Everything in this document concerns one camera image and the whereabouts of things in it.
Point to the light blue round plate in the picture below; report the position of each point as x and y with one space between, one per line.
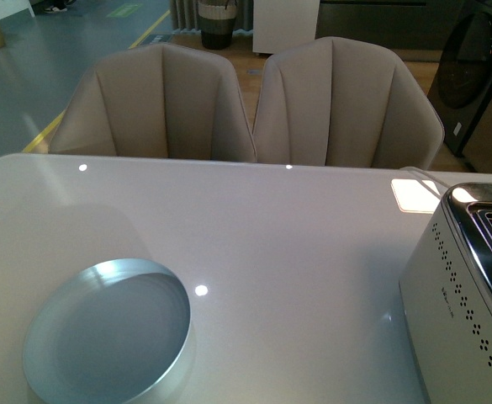
118 332

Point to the right beige upholstered chair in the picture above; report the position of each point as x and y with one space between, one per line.
336 102

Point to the beige upholstered chair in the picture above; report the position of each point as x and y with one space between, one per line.
157 101
336 102

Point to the left beige upholstered chair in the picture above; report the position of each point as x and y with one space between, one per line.
157 101

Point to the white tall cabinet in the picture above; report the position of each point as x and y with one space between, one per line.
279 25

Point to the woven striped basket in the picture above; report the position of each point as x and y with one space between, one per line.
216 21

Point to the grey pleated curtain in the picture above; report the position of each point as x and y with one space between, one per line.
185 15

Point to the white toaster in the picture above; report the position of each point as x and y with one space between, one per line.
446 290

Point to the grey kitchen counter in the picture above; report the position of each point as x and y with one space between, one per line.
415 30

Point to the dark front-load washing machine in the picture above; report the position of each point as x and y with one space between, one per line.
461 92

